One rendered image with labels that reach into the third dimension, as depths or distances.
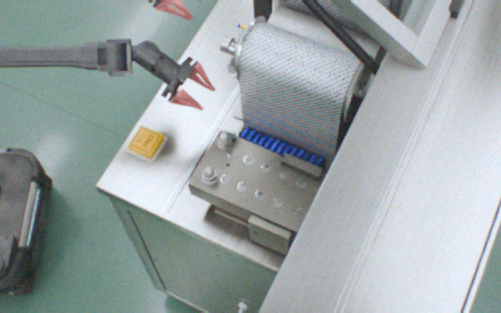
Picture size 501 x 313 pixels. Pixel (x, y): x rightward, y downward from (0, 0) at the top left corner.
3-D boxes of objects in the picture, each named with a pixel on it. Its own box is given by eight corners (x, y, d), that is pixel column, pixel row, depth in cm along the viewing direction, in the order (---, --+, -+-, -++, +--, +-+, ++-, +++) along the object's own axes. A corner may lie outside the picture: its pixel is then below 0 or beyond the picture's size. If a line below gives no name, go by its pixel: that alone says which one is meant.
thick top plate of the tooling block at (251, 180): (222, 141, 171) (220, 129, 165) (373, 205, 159) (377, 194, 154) (190, 194, 164) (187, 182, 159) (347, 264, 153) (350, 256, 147)
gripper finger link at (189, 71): (199, 110, 167) (167, 87, 165) (213, 87, 170) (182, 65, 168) (210, 102, 161) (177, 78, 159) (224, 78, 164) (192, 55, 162)
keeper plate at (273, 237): (253, 232, 164) (251, 213, 155) (291, 250, 162) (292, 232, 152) (249, 241, 163) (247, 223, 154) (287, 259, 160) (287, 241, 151)
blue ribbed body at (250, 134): (246, 130, 167) (246, 122, 164) (328, 163, 161) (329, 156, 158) (240, 141, 166) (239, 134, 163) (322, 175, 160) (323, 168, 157)
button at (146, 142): (142, 129, 182) (141, 124, 180) (164, 139, 180) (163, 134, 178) (128, 150, 179) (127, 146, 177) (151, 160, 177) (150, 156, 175)
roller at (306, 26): (282, 28, 169) (282, -5, 159) (381, 63, 162) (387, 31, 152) (261, 63, 164) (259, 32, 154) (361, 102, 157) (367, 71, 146)
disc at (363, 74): (368, 77, 152) (373, 42, 138) (370, 78, 152) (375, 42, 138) (342, 133, 147) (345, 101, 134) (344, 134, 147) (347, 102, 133)
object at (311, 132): (245, 125, 167) (241, 82, 151) (334, 162, 161) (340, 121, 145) (244, 127, 167) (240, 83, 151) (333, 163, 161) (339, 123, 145)
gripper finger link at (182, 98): (193, 120, 166) (161, 97, 164) (207, 97, 169) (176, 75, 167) (203, 113, 160) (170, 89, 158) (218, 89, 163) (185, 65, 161)
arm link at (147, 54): (127, 57, 158) (142, 38, 157) (129, 54, 165) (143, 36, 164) (151, 75, 159) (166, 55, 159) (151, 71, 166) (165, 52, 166)
